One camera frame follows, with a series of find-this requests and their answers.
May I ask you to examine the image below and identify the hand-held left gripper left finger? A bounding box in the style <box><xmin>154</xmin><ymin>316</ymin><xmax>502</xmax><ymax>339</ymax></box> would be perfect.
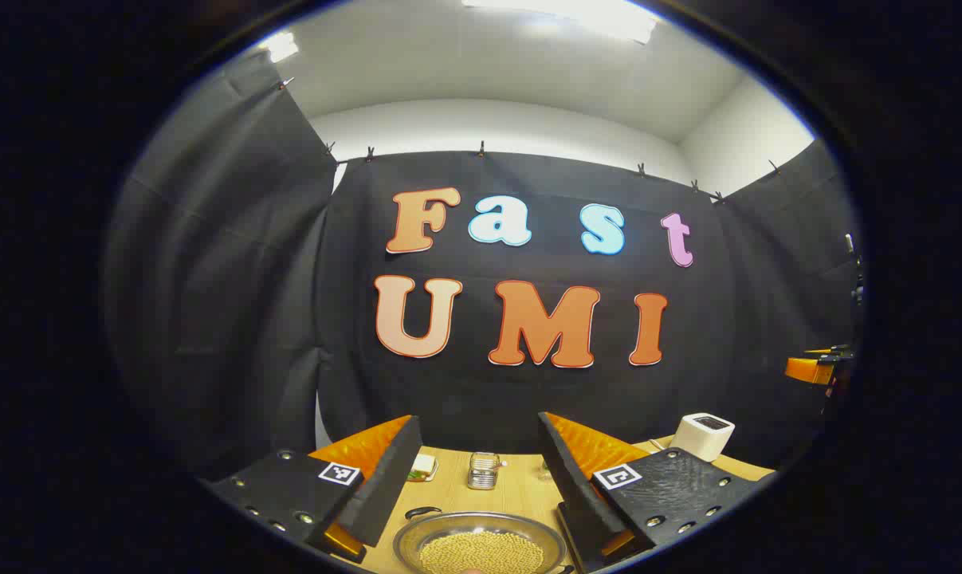
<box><xmin>202</xmin><ymin>415</ymin><xmax>423</xmax><ymax>565</ymax></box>

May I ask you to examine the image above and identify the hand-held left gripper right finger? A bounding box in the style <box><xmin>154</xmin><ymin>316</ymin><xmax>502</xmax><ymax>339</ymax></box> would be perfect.
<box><xmin>538</xmin><ymin>412</ymin><xmax>776</xmax><ymax>573</ymax></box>

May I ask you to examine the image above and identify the steel pot with black handles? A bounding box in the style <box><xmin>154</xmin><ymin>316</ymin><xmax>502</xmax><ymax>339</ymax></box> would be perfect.
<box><xmin>393</xmin><ymin>506</ymin><xmax>569</xmax><ymax>574</ymax></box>

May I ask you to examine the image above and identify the pile of soybeans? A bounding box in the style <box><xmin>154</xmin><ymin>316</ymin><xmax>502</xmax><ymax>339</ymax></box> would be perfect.
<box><xmin>418</xmin><ymin>532</ymin><xmax>545</xmax><ymax>574</ymax></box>

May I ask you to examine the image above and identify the white toaster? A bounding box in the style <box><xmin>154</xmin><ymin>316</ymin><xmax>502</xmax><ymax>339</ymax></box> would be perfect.
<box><xmin>670</xmin><ymin>413</ymin><xmax>736</xmax><ymax>462</ymax></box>

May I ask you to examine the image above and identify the long ceiling light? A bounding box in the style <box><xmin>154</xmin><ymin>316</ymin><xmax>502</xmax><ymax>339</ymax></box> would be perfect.
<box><xmin>463</xmin><ymin>0</ymin><xmax>658</xmax><ymax>45</ymax></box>

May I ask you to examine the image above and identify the wire utensil holder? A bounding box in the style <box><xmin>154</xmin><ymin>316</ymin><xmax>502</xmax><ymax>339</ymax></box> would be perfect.
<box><xmin>467</xmin><ymin>452</ymin><xmax>501</xmax><ymax>490</ymax></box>

